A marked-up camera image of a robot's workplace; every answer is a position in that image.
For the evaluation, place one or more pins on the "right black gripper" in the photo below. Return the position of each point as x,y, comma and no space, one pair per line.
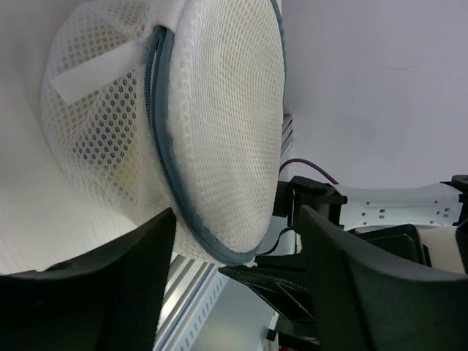
280,281

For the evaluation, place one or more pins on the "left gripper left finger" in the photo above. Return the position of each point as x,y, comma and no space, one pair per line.
107,299

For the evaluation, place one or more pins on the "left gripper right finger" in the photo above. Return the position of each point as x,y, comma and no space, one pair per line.
365,298

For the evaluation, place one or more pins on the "white mesh blue-trim laundry bag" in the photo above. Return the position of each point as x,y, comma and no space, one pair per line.
149,105

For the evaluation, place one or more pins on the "white slotted cable duct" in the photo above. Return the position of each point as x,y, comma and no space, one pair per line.
225,315

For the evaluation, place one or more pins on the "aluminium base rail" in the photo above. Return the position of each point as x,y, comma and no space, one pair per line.
186,277

